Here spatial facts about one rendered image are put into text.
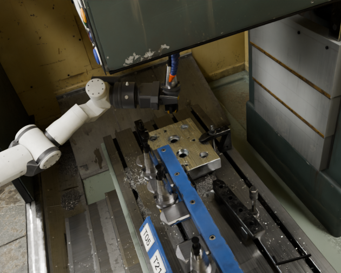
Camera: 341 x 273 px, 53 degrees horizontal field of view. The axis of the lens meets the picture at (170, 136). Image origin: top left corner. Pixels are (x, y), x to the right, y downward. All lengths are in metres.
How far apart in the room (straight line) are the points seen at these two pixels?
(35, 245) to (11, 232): 1.29
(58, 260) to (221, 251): 0.94
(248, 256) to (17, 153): 0.76
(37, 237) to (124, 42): 1.05
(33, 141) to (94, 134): 0.92
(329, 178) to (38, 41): 1.57
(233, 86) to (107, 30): 1.85
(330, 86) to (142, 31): 0.66
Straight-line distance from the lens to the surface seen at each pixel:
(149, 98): 1.11
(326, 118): 1.22
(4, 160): 1.09
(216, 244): 0.79
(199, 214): 0.84
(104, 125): 2.03
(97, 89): 1.13
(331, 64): 1.11
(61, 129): 1.14
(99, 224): 1.55
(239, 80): 2.47
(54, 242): 1.65
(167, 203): 0.87
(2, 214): 2.95
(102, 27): 0.64
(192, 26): 0.69
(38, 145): 1.11
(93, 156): 1.95
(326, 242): 1.54
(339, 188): 1.38
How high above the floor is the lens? 1.90
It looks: 39 degrees down
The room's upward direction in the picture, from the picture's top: 12 degrees counter-clockwise
